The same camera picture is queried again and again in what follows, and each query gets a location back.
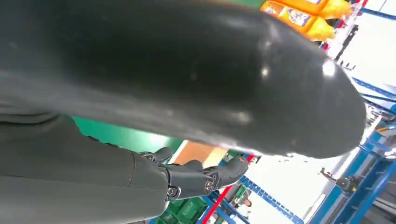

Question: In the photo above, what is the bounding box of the blue metal rack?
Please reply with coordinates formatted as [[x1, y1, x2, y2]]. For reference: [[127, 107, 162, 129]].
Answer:
[[196, 176, 305, 224], [309, 77, 396, 224]]

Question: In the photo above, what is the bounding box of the black metal bracket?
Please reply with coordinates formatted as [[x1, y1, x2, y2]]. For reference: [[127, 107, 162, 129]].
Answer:
[[320, 168, 362, 196]]

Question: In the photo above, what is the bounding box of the red pole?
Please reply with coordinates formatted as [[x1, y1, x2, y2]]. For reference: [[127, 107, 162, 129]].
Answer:
[[200, 154, 256, 224]]

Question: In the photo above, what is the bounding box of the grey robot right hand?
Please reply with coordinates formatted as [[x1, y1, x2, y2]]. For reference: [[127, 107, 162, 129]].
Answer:
[[0, 0, 367, 224]]

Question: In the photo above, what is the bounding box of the cardboard box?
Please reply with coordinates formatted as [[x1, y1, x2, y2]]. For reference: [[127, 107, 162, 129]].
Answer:
[[172, 140, 229, 168]]

